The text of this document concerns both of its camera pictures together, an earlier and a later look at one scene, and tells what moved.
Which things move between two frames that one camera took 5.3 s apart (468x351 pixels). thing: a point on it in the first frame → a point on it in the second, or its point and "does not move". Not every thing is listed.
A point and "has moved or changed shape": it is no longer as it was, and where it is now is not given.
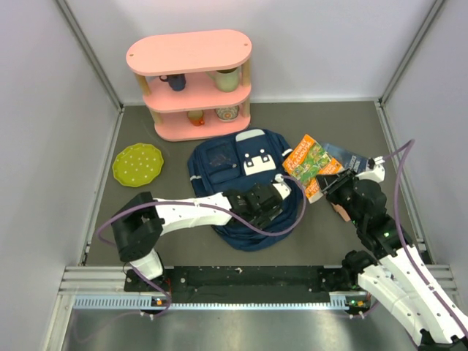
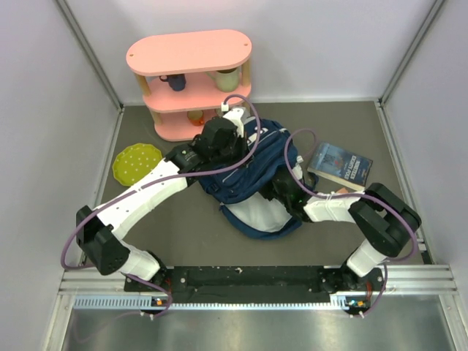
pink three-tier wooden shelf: x=196 y=82 does not move
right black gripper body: x=342 y=193 → x=269 y=191
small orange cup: x=196 y=117 does not move
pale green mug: x=226 y=82 does not move
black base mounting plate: x=243 y=280 does not move
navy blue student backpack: x=233 y=160 has moved or changed shape
